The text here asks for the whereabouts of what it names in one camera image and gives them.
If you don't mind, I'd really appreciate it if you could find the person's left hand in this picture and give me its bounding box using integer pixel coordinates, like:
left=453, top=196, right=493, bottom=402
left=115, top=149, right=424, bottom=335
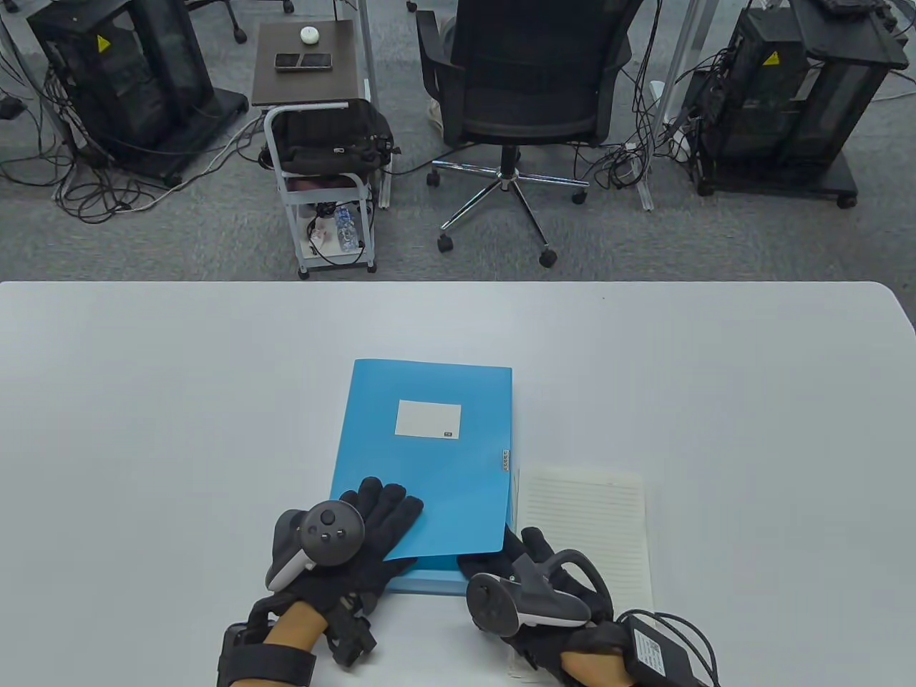
left=266, top=477, right=424, bottom=670

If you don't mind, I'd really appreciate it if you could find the person's right hand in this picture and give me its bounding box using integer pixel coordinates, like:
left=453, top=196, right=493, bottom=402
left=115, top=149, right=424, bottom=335
left=458, top=525, right=635, bottom=687

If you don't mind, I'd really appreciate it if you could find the blue file box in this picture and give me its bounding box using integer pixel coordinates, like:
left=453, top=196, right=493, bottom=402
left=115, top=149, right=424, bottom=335
left=329, top=358, right=515, bottom=596

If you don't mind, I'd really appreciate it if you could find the stack of lined papers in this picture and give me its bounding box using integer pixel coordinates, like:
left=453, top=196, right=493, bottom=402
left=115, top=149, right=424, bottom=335
left=507, top=467, right=656, bottom=677

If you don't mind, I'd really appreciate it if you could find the person's left forearm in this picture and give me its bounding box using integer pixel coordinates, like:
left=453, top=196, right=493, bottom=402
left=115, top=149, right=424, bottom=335
left=268, top=601, right=330, bottom=687

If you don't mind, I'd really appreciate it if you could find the person's right forearm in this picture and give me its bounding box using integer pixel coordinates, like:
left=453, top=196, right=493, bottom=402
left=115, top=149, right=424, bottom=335
left=560, top=650, right=630, bottom=687

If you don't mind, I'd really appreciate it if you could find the grey right hand controller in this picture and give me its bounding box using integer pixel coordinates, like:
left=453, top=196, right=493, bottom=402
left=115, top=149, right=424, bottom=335
left=467, top=547, right=615, bottom=638

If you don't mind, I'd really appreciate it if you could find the grey hand controller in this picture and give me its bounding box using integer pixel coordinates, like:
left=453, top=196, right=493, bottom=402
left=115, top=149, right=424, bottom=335
left=266, top=500, right=366, bottom=592
left=467, top=547, right=615, bottom=638

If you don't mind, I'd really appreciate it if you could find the grey left hand controller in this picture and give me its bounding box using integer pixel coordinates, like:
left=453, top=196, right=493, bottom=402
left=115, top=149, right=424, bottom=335
left=266, top=500, right=366, bottom=592

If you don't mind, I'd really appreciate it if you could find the clear water bottle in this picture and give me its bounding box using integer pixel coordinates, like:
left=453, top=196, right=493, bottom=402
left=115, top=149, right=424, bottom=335
left=334, top=206, right=361, bottom=253

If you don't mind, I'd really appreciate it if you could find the white rolling cart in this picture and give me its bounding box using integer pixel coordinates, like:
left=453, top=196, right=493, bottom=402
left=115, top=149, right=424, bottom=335
left=263, top=100, right=379, bottom=280

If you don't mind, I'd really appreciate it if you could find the maroon pouch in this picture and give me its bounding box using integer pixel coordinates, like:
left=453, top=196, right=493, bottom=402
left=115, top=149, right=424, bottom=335
left=286, top=174, right=360, bottom=192

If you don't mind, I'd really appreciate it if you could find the black bag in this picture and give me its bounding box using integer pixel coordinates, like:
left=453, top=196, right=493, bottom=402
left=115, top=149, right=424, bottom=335
left=259, top=100, right=401, bottom=176

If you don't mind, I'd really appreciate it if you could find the dark brown side table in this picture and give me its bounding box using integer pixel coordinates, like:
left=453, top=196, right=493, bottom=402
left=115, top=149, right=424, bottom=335
left=252, top=20, right=361, bottom=108

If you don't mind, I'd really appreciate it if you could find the black mesh office chair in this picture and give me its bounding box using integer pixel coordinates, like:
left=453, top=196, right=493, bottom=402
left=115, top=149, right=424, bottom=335
left=415, top=0, right=648, bottom=269

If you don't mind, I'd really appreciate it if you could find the black computer rack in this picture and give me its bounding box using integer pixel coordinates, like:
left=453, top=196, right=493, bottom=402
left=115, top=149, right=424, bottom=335
left=687, top=0, right=911, bottom=210
left=27, top=0, right=250, bottom=188

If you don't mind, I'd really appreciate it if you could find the white table leg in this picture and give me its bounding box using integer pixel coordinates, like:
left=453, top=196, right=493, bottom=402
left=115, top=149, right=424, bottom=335
left=633, top=0, right=706, bottom=213

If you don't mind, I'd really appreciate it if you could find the black chair base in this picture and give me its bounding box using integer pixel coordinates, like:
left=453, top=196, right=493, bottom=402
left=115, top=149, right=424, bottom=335
left=186, top=0, right=296, bottom=45

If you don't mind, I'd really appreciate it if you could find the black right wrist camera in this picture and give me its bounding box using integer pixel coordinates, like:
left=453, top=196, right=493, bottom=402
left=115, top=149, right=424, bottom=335
left=619, top=610, right=691, bottom=677

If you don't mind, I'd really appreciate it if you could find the black left wrist strap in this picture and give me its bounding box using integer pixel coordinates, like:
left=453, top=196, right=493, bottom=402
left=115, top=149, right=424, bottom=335
left=217, top=621, right=318, bottom=687

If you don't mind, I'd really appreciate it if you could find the tangle of floor cables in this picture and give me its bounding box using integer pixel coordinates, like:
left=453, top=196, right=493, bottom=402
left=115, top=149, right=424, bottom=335
left=0, top=43, right=265, bottom=226
left=587, top=0, right=709, bottom=190

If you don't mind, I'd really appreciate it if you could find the silver aluminium post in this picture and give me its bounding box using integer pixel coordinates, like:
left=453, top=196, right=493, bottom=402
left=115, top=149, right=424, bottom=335
left=356, top=0, right=391, bottom=212

